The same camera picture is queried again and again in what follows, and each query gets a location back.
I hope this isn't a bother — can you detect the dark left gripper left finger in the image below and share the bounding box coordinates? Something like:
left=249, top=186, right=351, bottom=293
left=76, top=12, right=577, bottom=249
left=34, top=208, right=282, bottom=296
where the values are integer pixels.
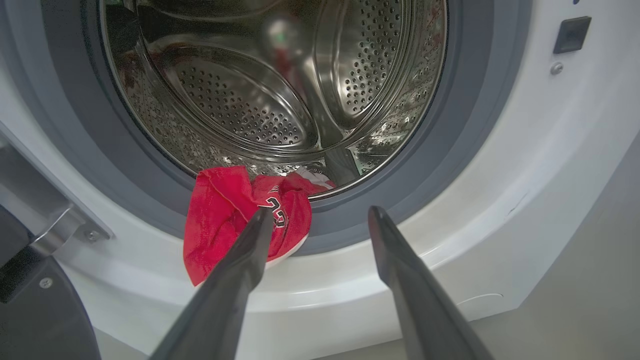
left=150, top=207, right=276, bottom=360

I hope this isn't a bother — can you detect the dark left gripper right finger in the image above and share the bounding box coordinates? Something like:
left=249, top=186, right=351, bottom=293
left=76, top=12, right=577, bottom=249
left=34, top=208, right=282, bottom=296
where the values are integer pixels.
left=368, top=205, right=494, bottom=360

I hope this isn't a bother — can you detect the red jersey with white trim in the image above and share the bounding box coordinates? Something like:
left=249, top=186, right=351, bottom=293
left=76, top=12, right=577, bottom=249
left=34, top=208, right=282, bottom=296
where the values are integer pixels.
left=183, top=165, right=337, bottom=287

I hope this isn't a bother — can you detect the black washing machine door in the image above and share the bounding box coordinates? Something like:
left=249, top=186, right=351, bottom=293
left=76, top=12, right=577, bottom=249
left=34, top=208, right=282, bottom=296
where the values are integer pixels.
left=0, top=205, right=103, bottom=360

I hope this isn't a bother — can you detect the white front-load washing machine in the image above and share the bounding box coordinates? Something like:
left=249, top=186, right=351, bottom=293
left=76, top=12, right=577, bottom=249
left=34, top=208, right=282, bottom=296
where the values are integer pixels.
left=0, top=0, right=640, bottom=360

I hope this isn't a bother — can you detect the metal door hinge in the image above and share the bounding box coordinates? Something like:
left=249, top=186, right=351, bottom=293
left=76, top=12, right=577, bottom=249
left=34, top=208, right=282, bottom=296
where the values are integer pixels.
left=0, top=134, right=114, bottom=303

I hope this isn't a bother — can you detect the stainless steel washing machine drum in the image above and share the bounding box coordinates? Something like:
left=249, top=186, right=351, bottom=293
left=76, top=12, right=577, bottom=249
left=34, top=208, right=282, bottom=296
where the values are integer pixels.
left=100, top=0, right=449, bottom=201

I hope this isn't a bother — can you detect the black door latch socket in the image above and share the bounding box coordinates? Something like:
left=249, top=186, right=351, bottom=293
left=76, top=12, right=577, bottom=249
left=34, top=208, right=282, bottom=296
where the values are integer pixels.
left=553, top=16, right=593, bottom=55

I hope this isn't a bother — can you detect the round white filter cover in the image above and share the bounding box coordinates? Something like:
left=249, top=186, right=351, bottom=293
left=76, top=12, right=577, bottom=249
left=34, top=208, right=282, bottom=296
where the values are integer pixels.
left=455, top=292, right=506, bottom=309

